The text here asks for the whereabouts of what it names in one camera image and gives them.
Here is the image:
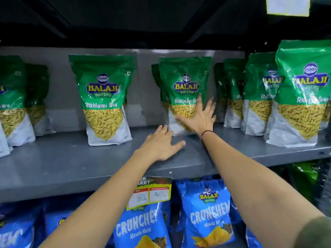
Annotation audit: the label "shiny green packet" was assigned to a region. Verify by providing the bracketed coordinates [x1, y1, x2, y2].
[289, 162, 321, 204]

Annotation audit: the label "person's right hand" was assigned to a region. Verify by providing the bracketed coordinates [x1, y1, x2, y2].
[175, 94, 217, 137]

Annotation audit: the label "row of blue Crunchem packets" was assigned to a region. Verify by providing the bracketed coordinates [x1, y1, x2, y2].
[0, 175, 262, 248]

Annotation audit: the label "person's left hand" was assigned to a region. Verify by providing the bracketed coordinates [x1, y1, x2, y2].
[134, 125, 186, 163]

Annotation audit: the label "yellow and white price label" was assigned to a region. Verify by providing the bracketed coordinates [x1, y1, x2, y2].
[127, 176, 173, 211]

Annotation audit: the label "red thread bracelet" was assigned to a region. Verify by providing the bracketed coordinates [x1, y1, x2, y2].
[200, 130, 215, 150]

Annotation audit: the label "person's left forearm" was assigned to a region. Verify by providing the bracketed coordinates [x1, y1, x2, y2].
[39, 151, 157, 248]

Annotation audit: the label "person's right forearm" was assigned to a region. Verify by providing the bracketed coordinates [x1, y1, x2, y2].
[201, 130, 325, 248]

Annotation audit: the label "olive green sleeve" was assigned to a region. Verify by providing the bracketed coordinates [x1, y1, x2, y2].
[294, 216, 331, 248]

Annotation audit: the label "grey metal shelf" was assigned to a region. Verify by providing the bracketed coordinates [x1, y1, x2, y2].
[0, 46, 331, 248]

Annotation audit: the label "green sev packet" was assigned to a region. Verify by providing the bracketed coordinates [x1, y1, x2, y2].
[68, 54, 137, 147]
[158, 56, 213, 137]

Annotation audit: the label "green sev packets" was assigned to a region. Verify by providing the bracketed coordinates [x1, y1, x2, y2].
[0, 40, 331, 158]

